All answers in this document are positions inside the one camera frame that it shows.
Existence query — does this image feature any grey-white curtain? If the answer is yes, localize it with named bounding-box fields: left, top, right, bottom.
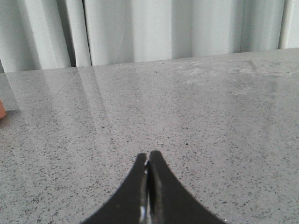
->
left=0, top=0, right=299, bottom=72

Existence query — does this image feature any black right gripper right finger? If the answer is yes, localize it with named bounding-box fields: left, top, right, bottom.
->
left=149, top=151, right=224, bottom=224

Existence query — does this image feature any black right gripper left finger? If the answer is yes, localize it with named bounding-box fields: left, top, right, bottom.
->
left=83, top=153, right=148, bottom=224

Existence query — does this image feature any orange foam cube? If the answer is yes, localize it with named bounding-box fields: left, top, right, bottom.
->
left=0, top=100, right=6, bottom=119

